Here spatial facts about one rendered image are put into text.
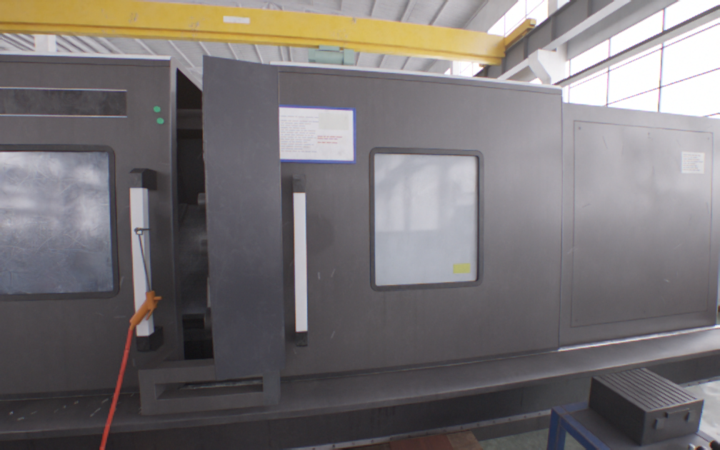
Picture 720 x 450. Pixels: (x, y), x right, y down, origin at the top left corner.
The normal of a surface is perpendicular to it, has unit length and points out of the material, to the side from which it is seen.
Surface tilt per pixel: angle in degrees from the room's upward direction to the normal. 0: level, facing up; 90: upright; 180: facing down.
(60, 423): 31
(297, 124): 86
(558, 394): 90
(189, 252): 45
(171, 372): 86
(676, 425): 90
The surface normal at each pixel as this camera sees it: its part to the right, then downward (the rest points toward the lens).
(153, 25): 0.15, 0.09
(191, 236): 0.11, -0.64
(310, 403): 0.08, -0.81
